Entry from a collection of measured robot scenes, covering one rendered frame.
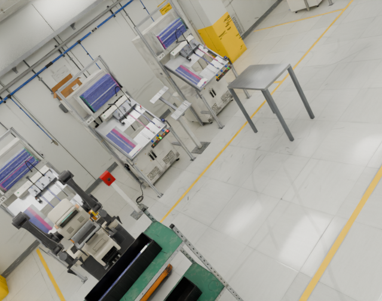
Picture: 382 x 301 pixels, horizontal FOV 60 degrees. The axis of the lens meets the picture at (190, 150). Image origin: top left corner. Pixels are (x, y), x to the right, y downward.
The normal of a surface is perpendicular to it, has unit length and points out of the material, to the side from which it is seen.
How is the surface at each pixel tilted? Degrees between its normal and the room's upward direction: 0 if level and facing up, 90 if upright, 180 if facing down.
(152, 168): 90
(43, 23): 90
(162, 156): 90
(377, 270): 0
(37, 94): 90
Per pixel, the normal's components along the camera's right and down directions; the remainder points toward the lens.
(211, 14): 0.57, 0.11
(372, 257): -0.53, -0.71
